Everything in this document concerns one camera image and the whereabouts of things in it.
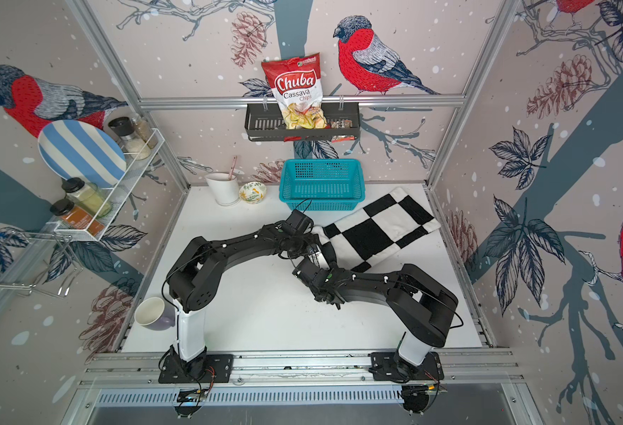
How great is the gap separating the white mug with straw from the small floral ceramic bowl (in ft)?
0.11

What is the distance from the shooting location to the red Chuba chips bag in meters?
0.80

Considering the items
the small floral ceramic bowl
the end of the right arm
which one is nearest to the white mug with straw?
the small floral ceramic bowl
